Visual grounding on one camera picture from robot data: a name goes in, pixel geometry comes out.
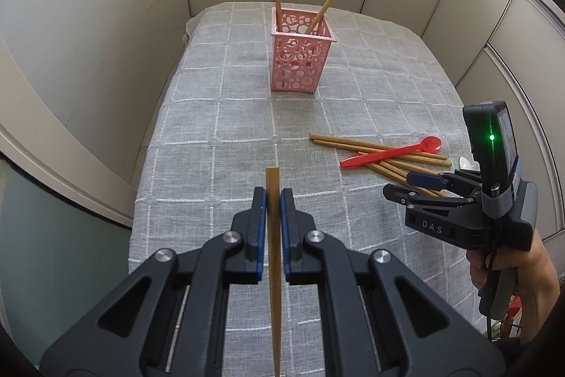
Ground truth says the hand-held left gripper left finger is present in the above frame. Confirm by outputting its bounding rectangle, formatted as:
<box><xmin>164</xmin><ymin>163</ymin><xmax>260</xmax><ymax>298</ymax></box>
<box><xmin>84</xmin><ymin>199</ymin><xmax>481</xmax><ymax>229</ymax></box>
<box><xmin>40</xmin><ymin>187</ymin><xmax>271</xmax><ymax>377</ymax></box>

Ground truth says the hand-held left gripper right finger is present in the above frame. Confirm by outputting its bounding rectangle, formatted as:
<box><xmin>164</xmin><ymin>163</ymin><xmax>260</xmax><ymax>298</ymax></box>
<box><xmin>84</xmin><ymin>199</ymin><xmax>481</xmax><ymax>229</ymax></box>
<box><xmin>281</xmin><ymin>187</ymin><xmax>506</xmax><ymax>377</ymax></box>

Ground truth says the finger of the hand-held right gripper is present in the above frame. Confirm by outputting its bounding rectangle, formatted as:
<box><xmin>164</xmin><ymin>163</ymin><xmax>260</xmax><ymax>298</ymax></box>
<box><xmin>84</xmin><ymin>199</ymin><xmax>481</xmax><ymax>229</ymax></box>
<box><xmin>383</xmin><ymin>183</ymin><xmax>480</xmax><ymax>211</ymax></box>
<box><xmin>406</xmin><ymin>169</ymin><xmax>483</xmax><ymax>199</ymax></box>

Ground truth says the red plastic spoon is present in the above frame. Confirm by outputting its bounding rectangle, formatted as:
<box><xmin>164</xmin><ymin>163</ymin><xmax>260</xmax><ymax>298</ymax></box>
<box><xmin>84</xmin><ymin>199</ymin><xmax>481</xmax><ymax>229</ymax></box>
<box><xmin>340</xmin><ymin>136</ymin><xmax>443</xmax><ymax>170</ymax></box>

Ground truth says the pink perforated utensil basket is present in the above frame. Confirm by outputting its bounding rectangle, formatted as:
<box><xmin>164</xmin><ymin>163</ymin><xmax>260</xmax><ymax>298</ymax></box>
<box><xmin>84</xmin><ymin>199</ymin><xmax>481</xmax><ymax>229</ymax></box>
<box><xmin>270</xmin><ymin>7</ymin><xmax>337</xmax><ymax>93</ymax></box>

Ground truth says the person's right hand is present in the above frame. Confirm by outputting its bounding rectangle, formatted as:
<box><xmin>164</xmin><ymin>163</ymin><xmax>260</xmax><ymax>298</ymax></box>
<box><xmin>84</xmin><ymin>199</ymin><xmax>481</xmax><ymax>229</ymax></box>
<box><xmin>468</xmin><ymin>233</ymin><xmax>552</xmax><ymax>298</ymax></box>

